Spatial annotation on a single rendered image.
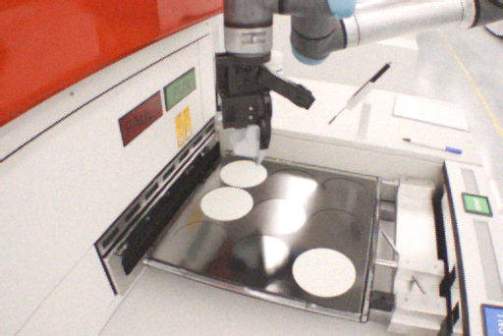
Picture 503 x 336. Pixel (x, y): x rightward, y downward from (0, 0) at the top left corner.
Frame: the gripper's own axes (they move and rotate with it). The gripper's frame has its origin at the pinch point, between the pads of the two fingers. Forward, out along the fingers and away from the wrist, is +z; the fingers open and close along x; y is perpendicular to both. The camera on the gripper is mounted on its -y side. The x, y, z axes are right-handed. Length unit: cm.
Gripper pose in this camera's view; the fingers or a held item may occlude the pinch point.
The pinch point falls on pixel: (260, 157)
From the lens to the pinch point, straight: 66.6
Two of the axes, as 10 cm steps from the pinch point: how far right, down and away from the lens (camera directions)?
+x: 2.5, 5.3, -8.1
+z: 0.0, 8.3, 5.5
